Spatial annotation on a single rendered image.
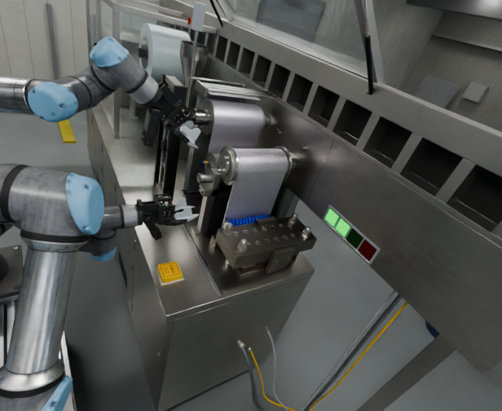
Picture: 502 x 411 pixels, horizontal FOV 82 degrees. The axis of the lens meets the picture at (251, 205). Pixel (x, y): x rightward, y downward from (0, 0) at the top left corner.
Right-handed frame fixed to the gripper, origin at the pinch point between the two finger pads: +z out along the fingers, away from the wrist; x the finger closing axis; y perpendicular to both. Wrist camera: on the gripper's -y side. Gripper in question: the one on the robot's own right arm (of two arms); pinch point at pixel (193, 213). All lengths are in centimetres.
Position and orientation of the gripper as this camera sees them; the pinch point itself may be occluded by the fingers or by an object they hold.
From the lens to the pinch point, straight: 108.0
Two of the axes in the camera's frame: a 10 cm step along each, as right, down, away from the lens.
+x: -4.9, -5.9, 6.4
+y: 2.5, -8.0, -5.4
